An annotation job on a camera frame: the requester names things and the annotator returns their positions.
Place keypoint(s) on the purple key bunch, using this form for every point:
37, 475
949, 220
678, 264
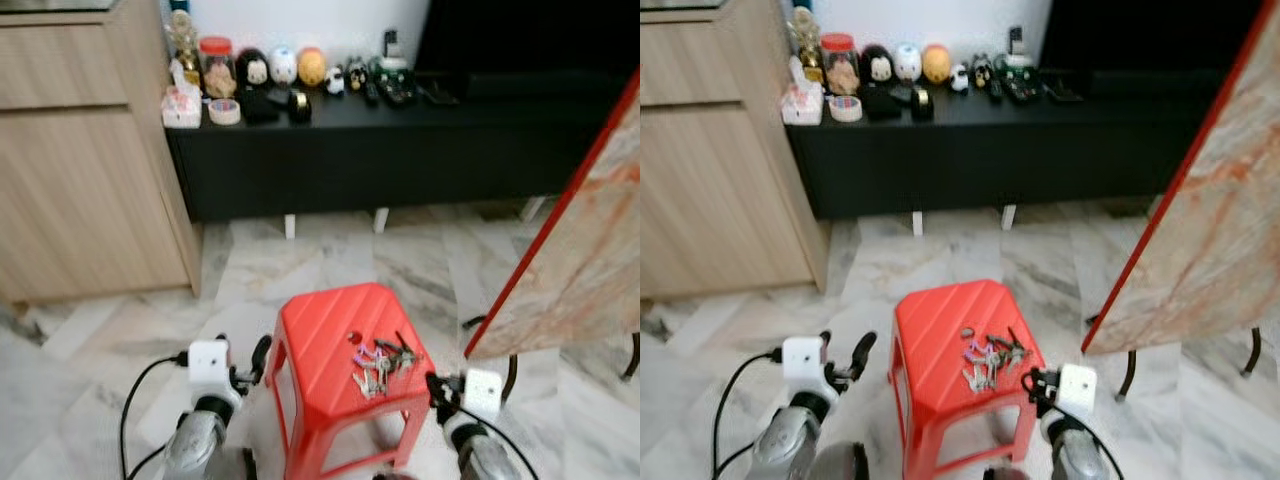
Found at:
360, 356
975, 350

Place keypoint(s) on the dark key bunch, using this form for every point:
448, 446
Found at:
1012, 348
404, 352

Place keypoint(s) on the silver key bunch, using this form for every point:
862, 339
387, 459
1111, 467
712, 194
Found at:
368, 383
978, 378

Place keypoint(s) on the black curved metal table leg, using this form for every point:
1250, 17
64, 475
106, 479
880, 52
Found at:
511, 378
633, 355
1253, 352
1130, 375

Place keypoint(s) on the red plastic stool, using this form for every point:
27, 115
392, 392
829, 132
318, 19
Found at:
320, 340
930, 330

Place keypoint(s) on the light wooden cabinet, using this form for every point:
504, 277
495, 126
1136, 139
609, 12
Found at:
80, 170
720, 170

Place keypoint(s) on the black low console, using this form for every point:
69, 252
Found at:
1000, 150
380, 155

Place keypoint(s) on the white tape roll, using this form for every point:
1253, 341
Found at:
834, 109
213, 112

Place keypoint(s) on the pink white tissue box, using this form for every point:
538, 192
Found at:
802, 105
181, 108

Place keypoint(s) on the black pouch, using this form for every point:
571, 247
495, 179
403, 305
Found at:
259, 106
882, 103

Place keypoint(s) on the black tape roll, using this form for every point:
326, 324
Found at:
300, 108
922, 105

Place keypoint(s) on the clear jar with red lid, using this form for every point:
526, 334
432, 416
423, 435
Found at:
840, 66
217, 70

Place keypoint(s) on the black white round doll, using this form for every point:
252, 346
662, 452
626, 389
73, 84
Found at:
877, 65
252, 68

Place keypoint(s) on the white egg figure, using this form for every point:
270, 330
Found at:
283, 66
907, 62

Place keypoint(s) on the small panda figure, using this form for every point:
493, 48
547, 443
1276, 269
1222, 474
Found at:
335, 81
959, 78

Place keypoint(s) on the slim black remote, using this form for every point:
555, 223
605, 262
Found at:
371, 94
995, 91

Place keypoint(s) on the wide black remote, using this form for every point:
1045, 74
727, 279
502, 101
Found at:
399, 94
1024, 91

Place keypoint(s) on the yellow egg figure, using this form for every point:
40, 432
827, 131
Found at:
936, 64
311, 67

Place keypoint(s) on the golden figurine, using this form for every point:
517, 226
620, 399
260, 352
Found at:
806, 42
183, 45

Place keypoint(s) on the small dark figurine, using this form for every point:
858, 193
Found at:
981, 71
356, 74

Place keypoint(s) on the green white round container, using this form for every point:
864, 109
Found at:
1018, 66
392, 69

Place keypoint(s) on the black television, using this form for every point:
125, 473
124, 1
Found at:
1140, 35
530, 40

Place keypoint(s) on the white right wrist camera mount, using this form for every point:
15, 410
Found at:
1078, 388
483, 393

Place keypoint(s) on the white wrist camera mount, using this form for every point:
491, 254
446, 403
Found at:
803, 362
483, 393
1078, 388
208, 365

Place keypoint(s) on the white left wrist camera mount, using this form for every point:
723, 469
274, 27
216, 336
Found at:
208, 365
803, 362

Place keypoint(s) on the black wall charger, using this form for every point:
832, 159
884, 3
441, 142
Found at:
390, 42
1015, 40

